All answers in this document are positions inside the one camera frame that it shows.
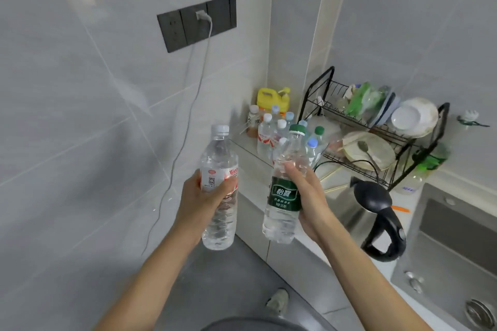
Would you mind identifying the dark grey wall socket panel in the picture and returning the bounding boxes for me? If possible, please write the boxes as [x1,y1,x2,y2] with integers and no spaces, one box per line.
[157,0,237,54]

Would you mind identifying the wooden chopsticks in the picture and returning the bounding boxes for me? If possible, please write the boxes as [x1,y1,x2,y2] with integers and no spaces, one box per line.
[318,167,351,194]

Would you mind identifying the person's light shoe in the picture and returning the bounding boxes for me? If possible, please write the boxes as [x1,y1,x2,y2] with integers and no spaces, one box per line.
[266,288,290,318]

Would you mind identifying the green dish soap bottle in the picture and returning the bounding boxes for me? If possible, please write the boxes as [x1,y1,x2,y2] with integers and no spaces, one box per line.
[402,142,452,195]

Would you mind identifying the person's right hand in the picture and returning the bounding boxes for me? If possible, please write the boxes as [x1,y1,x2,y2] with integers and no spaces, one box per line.
[283,162,338,245]

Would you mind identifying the stainless steel sink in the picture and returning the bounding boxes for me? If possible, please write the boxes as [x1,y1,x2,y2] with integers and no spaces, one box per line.
[390,183,497,331]

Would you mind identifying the person's right forearm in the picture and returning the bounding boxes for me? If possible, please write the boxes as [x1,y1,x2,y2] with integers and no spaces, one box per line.
[311,215,432,331]

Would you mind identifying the person's left hand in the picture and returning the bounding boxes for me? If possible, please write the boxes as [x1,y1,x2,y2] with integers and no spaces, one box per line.
[173,170,238,241]

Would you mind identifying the yellow plastic jug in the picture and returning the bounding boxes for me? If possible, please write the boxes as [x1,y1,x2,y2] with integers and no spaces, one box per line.
[257,87,291,113]

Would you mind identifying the stack of white bowls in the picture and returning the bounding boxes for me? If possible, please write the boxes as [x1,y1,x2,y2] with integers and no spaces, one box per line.
[390,97,439,139]

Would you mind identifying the red label water bottle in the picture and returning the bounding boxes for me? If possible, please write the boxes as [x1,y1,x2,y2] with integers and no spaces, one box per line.
[200,124,239,251]

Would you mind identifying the brown drink bottle white cap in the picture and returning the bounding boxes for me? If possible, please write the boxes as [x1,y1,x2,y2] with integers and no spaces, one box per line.
[246,104,261,138]

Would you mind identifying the metal spoon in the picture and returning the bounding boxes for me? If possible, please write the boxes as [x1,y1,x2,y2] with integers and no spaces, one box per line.
[357,141,383,173]

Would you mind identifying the person's left forearm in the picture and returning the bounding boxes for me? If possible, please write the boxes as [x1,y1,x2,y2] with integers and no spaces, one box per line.
[94,222,202,331]

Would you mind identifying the metal sink knob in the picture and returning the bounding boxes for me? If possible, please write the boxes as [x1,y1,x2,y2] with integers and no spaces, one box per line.
[405,271,425,293]

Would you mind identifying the cluster of clear water bottles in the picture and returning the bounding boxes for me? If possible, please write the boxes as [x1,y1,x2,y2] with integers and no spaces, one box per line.
[257,105,331,172]

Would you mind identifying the metal sink drain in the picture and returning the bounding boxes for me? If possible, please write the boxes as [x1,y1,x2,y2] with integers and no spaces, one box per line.
[465,298,497,330]

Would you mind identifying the green label water bottle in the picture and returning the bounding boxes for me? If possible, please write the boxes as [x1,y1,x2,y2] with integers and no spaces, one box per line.
[262,124,311,245]

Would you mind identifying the white wall hook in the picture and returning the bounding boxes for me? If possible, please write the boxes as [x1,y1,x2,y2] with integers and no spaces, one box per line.
[457,110,491,128]

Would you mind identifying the steel kettle black handle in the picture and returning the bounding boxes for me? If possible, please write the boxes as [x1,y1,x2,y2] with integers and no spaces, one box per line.
[334,176,407,263]

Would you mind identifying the black wire dish rack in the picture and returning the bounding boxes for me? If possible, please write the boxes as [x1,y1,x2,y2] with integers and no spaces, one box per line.
[297,66,451,191]

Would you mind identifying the blue rimmed plates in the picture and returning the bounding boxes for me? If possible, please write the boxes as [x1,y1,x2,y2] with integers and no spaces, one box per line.
[369,86,401,128]

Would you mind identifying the white charging cable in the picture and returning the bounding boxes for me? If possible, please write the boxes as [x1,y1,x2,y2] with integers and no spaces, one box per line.
[141,18,213,257]

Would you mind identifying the black kettle cable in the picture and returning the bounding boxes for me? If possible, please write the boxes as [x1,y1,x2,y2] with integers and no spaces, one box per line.
[312,159,383,185]

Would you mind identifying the large cream plate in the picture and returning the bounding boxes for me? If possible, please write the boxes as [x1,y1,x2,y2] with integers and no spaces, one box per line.
[342,131,397,171]

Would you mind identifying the person's grey trousers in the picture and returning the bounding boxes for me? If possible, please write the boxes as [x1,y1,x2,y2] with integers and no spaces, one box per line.
[201,317,312,331]

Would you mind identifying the green plastic bag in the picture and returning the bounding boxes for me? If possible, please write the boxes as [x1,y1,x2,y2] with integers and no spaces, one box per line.
[346,82,386,119]

